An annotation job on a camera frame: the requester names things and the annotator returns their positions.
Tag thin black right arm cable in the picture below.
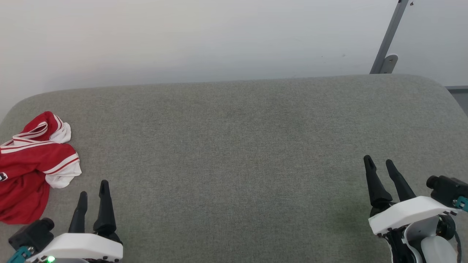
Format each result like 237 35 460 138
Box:
453 230 463 263

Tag round grey pole bracket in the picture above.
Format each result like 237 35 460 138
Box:
382 54 399 75

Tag grey metal pole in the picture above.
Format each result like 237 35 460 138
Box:
370 0 409 75

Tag red and white shirt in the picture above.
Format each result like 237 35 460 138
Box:
0 111 82 225

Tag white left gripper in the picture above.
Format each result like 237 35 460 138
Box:
26 180 124 263

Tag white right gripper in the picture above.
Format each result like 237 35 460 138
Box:
363 155 460 263

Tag teal left camera connector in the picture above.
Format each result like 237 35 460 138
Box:
7 246 31 263

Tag grey-green fabric sofa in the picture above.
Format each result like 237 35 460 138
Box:
0 74 468 263

